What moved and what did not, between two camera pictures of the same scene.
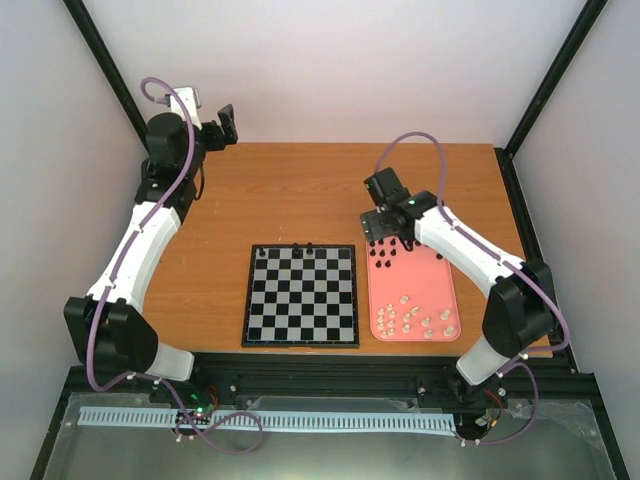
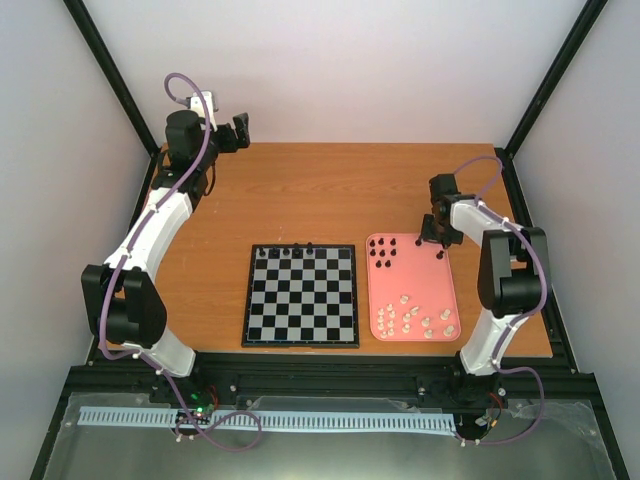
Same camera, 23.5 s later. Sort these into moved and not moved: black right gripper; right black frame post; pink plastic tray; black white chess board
Moved: black right gripper
Not moved: black white chess board; pink plastic tray; right black frame post
